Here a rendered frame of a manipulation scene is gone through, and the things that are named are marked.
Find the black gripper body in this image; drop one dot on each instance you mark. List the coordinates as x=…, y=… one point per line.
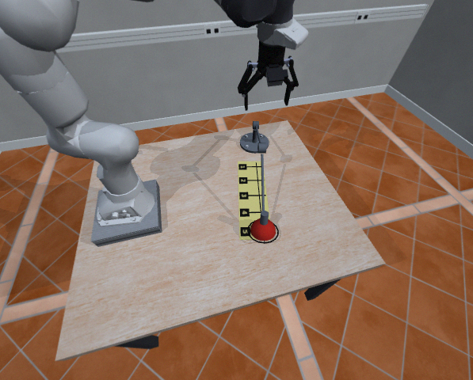
x=269, y=54

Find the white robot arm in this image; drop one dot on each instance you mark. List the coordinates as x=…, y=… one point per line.
x=43, y=80

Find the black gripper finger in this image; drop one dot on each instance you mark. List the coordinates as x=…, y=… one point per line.
x=290, y=85
x=245, y=86

